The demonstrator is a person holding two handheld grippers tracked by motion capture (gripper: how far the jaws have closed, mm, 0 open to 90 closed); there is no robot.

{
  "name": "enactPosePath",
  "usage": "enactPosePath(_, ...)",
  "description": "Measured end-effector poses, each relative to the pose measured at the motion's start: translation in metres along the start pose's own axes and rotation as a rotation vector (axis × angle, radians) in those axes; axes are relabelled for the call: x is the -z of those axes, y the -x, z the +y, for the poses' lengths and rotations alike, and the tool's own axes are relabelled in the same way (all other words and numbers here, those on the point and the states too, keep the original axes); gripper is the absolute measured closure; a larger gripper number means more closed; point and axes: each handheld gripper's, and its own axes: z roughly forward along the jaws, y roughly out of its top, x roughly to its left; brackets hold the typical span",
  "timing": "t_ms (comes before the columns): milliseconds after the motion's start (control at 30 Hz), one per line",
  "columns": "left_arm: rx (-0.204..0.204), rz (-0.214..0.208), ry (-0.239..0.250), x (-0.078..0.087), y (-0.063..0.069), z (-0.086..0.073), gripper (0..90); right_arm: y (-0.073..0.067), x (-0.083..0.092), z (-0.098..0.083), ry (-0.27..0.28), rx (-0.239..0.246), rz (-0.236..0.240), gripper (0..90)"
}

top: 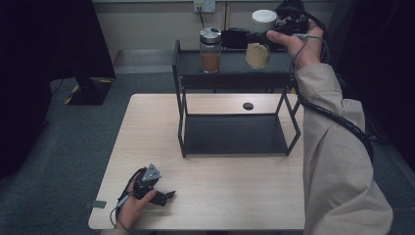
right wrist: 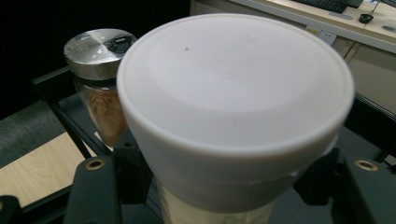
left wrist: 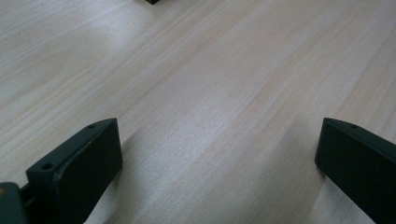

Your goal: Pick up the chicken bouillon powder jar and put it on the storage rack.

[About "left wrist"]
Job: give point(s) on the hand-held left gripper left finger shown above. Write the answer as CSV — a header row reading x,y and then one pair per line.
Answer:
x,y
81,171

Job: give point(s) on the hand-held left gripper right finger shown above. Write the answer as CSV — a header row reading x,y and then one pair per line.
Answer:
x,y
358,161

